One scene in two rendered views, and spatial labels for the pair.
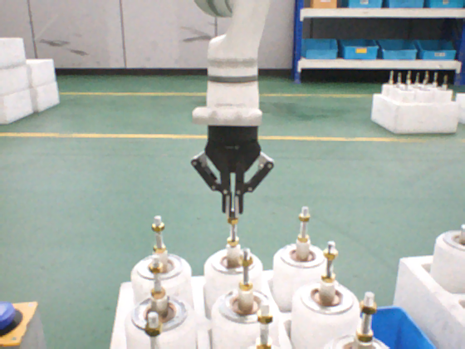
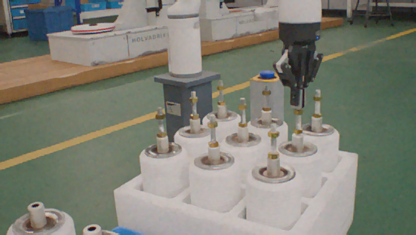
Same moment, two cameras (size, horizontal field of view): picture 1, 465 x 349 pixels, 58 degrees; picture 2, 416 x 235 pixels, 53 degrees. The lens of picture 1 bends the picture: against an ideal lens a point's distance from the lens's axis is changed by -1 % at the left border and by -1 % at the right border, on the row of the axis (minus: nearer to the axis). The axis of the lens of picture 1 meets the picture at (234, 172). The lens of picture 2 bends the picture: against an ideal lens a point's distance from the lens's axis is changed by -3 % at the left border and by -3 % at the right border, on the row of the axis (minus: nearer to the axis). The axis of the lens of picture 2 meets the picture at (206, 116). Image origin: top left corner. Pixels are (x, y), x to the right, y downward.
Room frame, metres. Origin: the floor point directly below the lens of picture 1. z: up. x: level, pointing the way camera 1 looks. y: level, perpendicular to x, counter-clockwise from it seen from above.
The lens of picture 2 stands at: (0.98, -0.68, 0.57)
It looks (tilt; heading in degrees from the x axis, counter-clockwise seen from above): 18 degrees down; 131
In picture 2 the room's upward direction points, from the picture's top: 3 degrees counter-clockwise
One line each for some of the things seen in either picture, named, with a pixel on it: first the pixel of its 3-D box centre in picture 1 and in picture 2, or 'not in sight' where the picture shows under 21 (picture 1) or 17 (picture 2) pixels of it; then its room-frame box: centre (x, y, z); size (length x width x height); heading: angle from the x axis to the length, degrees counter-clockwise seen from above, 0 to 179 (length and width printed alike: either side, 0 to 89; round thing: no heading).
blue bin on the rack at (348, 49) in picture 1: (355, 49); not in sight; (5.03, -1.39, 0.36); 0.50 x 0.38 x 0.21; 178
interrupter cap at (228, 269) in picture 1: (233, 261); (297, 149); (0.61, 0.00, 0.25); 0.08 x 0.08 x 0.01
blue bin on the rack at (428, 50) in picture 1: (431, 49); not in sight; (5.01, -2.26, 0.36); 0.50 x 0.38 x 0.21; 178
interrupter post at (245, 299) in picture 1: (245, 297); (243, 134); (0.49, -0.01, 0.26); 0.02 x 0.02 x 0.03
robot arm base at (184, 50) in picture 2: not in sight; (185, 46); (0.11, 0.23, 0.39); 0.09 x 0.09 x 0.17; 87
